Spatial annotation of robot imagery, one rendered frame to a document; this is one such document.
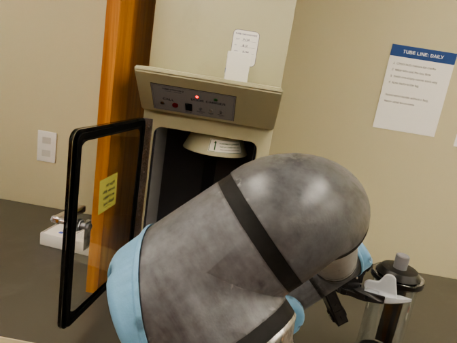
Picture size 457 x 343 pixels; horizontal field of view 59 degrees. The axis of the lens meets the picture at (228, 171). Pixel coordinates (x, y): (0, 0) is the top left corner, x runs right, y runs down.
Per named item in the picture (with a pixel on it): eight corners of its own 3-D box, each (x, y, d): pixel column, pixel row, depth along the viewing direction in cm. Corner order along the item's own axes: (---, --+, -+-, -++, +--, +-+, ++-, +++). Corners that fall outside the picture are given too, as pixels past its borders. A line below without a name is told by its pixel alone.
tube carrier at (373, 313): (382, 342, 98) (404, 263, 93) (409, 376, 88) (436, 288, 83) (341, 341, 96) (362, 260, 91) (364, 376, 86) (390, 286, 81)
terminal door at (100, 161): (130, 266, 107) (145, 117, 98) (60, 333, 78) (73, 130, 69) (127, 265, 108) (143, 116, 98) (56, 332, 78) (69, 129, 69)
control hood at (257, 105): (143, 107, 99) (147, 65, 97) (273, 128, 98) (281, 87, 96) (128, 111, 88) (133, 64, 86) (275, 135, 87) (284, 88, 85)
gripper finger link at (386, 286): (417, 285, 76) (366, 269, 80) (409, 312, 78) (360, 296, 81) (417, 278, 79) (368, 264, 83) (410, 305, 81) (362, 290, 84)
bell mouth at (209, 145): (188, 139, 119) (191, 121, 118) (247, 150, 119) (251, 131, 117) (177, 150, 102) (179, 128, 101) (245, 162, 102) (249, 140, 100)
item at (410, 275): (401, 273, 93) (409, 246, 91) (427, 295, 84) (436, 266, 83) (365, 271, 91) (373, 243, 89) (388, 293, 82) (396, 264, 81)
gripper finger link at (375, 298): (384, 300, 78) (339, 285, 82) (383, 307, 78) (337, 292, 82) (386, 290, 82) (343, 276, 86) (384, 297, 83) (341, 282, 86)
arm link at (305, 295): (311, 282, 65) (289, 248, 75) (252, 320, 65) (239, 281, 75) (332, 314, 67) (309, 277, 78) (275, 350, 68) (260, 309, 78)
